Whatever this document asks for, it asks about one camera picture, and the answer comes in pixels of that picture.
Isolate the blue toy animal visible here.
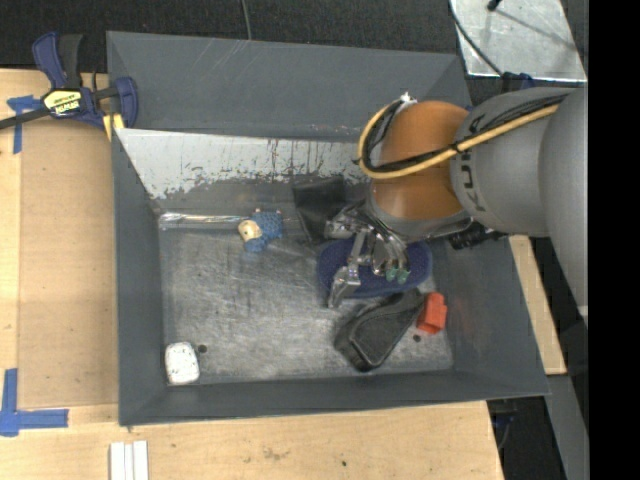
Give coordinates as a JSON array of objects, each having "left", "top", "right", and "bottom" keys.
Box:
[{"left": 237, "top": 208, "right": 286, "bottom": 254}]

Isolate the grey metal bin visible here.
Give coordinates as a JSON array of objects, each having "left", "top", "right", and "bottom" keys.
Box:
[{"left": 105, "top": 30, "right": 552, "bottom": 427}]

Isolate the red-orange toy block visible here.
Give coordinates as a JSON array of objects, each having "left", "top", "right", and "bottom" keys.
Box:
[{"left": 415, "top": 291, "right": 449, "bottom": 335}]

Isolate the pale wood board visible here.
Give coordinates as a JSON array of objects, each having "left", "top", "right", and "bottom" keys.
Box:
[{"left": 17, "top": 116, "right": 121, "bottom": 410}]

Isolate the white speckled sponge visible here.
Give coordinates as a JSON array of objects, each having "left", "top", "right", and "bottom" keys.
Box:
[{"left": 164, "top": 341, "right": 202, "bottom": 386}]

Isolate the blue oval pad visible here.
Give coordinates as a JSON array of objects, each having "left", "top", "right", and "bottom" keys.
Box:
[{"left": 316, "top": 238, "right": 434, "bottom": 300}]

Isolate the clear plastic tube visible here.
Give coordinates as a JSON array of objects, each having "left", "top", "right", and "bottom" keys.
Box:
[{"left": 158, "top": 211, "right": 251, "bottom": 233}]

